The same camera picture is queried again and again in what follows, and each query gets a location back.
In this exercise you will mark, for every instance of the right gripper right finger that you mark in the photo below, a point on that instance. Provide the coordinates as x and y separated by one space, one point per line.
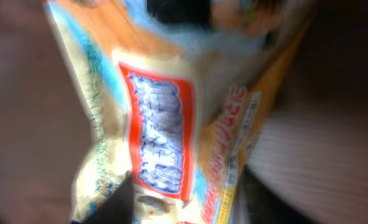
256 204

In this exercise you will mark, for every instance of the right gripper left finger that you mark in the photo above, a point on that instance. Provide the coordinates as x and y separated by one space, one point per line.
105 199

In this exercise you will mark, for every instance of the yellow snack bag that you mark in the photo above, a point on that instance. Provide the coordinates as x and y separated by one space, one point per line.
176 92

